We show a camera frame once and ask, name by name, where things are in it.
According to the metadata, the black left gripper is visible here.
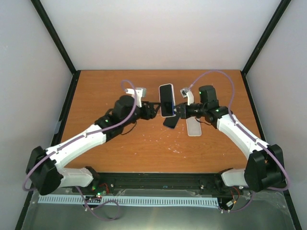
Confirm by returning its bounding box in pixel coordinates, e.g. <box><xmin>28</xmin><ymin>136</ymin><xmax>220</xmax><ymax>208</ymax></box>
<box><xmin>122</xmin><ymin>101</ymin><xmax>161</xmax><ymax>127</ymax></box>

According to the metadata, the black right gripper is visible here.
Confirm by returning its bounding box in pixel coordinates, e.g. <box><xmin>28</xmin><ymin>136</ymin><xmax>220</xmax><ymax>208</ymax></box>
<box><xmin>170</xmin><ymin>102</ymin><xmax>207</xmax><ymax>119</ymax></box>

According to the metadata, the small black phone white case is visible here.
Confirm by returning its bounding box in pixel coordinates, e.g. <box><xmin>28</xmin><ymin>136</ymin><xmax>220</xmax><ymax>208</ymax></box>
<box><xmin>159</xmin><ymin>83</ymin><xmax>176</xmax><ymax>118</ymax></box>

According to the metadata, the white silicone phone case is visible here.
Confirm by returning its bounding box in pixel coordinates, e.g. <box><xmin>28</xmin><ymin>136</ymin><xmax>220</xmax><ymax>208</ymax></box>
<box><xmin>186</xmin><ymin>117</ymin><xmax>202</xmax><ymax>137</ymax></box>

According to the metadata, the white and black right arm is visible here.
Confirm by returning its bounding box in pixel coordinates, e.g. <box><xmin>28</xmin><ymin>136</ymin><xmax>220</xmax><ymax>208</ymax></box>
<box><xmin>176</xmin><ymin>85</ymin><xmax>286</xmax><ymax>192</ymax></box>

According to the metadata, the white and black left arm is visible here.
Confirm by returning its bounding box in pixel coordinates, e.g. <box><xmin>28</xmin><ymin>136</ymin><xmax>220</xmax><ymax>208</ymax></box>
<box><xmin>26</xmin><ymin>95</ymin><xmax>160</xmax><ymax>196</ymax></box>

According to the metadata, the grey metal front plate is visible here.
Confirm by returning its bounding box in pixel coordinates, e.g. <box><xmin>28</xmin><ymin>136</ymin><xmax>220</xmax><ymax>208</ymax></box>
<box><xmin>15</xmin><ymin>192</ymin><xmax>301</xmax><ymax>230</ymax></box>

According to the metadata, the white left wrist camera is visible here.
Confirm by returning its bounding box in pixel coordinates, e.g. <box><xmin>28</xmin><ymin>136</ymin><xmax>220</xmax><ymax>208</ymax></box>
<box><xmin>125</xmin><ymin>87</ymin><xmax>147</xmax><ymax>108</ymax></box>

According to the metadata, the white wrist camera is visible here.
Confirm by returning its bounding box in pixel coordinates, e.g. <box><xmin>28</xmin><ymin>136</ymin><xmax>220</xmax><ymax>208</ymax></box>
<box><xmin>125</xmin><ymin>87</ymin><xmax>147</xmax><ymax>108</ymax></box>
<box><xmin>180</xmin><ymin>88</ymin><xmax>194</xmax><ymax>105</ymax></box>

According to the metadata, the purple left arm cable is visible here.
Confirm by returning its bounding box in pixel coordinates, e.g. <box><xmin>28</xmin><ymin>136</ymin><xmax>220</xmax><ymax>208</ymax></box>
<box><xmin>22</xmin><ymin>80</ymin><xmax>122</xmax><ymax>221</ymax></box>

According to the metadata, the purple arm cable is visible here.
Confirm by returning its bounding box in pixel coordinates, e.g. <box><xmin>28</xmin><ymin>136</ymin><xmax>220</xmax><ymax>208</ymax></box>
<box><xmin>187</xmin><ymin>69</ymin><xmax>291</xmax><ymax>213</ymax></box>
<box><xmin>22</xmin><ymin>80</ymin><xmax>122</xmax><ymax>221</ymax></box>

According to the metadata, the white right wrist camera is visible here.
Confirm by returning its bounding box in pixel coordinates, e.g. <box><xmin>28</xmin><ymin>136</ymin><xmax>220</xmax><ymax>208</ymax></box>
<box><xmin>180</xmin><ymin>88</ymin><xmax>194</xmax><ymax>105</ymax></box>

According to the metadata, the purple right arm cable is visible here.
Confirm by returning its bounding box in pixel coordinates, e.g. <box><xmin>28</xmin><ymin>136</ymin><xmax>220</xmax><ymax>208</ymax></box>
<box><xmin>187</xmin><ymin>69</ymin><xmax>291</xmax><ymax>213</ymax></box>

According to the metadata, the black aluminium frame rail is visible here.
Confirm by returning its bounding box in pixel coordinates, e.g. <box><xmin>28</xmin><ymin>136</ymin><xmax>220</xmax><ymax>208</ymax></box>
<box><xmin>81</xmin><ymin>173</ymin><xmax>242</xmax><ymax>196</ymax></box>

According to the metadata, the light blue slotted cable duct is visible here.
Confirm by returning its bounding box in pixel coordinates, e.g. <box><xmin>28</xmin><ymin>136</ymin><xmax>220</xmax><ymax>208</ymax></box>
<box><xmin>38</xmin><ymin>195</ymin><xmax>219</xmax><ymax>208</ymax></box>

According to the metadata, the black left corner post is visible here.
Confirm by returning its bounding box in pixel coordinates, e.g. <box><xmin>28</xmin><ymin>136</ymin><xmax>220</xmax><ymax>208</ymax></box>
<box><xmin>30</xmin><ymin>0</ymin><xmax>78</xmax><ymax>75</ymax></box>

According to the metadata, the black corner post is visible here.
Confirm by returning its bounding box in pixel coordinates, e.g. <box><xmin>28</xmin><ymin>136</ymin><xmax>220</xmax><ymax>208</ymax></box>
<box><xmin>30</xmin><ymin>0</ymin><xmax>78</xmax><ymax>75</ymax></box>
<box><xmin>241</xmin><ymin>0</ymin><xmax>291</xmax><ymax>76</ymax></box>

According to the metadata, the black right corner post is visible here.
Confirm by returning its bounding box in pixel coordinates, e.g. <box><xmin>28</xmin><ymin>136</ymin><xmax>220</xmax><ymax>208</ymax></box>
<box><xmin>241</xmin><ymin>0</ymin><xmax>291</xmax><ymax>76</ymax></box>

